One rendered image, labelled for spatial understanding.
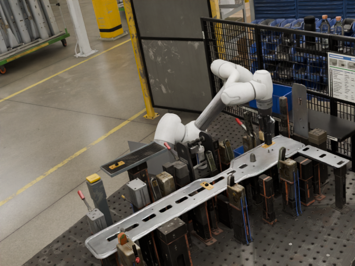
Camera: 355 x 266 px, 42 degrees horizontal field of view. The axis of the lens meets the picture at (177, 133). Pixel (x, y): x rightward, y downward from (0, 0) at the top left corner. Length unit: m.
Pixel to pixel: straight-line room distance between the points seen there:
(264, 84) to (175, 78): 3.03
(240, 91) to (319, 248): 0.91
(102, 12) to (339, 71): 7.87
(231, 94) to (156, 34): 3.06
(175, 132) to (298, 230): 1.16
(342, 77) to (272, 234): 1.02
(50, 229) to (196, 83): 2.28
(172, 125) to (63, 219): 1.62
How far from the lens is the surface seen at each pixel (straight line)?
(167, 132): 3.29
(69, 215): 4.49
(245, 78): 3.13
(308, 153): 2.76
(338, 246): 2.58
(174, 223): 2.28
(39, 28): 10.41
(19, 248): 4.32
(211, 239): 2.66
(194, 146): 2.63
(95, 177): 2.55
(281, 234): 2.66
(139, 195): 2.47
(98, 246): 2.32
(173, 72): 5.50
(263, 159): 2.73
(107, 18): 10.32
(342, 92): 3.01
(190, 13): 5.08
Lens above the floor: 2.38
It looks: 26 degrees down
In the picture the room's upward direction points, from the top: 11 degrees counter-clockwise
